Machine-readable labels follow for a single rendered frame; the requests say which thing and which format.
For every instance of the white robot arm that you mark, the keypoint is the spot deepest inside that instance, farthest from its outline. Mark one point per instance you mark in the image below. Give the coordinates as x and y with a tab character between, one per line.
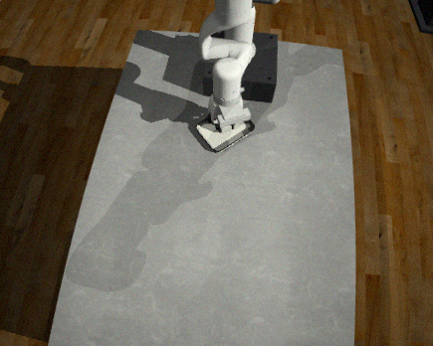
231	57

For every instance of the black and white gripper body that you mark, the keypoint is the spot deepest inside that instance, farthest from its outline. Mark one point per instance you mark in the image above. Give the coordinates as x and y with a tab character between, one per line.
215	110

